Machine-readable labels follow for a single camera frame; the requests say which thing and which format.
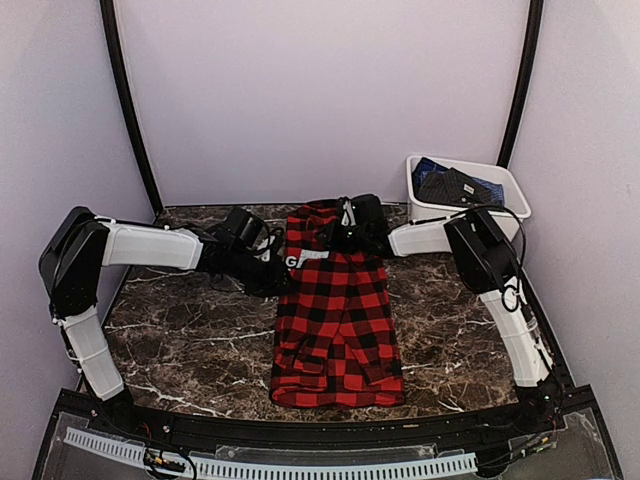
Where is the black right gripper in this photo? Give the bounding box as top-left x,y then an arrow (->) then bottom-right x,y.
319,217 -> 371,254

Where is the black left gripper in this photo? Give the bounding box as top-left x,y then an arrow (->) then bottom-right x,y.
227,246 -> 298,297

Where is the red black plaid shirt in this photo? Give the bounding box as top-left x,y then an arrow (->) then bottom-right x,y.
270,200 -> 405,409

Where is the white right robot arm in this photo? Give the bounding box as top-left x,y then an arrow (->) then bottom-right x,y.
316,203 -> 554,390

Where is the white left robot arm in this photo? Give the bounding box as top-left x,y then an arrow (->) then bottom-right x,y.
38,206 -> 291,436

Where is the dark blue plaid shirt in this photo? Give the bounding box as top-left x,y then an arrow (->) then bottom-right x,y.
412,157 -> 449,177

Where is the grey striped shirt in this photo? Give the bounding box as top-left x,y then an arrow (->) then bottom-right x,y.
416,169 -> 499,207

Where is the white plastic bin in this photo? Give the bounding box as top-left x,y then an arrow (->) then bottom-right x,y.
406,155 -> 531,240

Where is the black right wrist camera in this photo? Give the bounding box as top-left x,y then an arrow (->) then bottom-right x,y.
337,194 -> 387,231

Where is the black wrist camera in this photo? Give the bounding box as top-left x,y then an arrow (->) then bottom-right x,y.
214,207 -> 283,262
337,194 -> 387,231

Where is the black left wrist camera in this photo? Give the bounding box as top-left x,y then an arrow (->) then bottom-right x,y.
214,207 -> 283,262

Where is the black front rail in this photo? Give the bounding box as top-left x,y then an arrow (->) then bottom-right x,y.
75,398 -> 553,452

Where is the white slotted cable duct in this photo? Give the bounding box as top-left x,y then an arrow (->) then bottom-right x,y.
64,426 -> 479,479

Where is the black left frame post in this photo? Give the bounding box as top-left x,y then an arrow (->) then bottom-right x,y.
99,0 -> 164,216

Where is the black frame post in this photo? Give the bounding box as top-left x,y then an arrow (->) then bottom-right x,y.
496,0 -> 544,169
99,0 -> 164,216

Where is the black right frame post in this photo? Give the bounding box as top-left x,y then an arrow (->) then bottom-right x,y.
496,0 -> 544,169

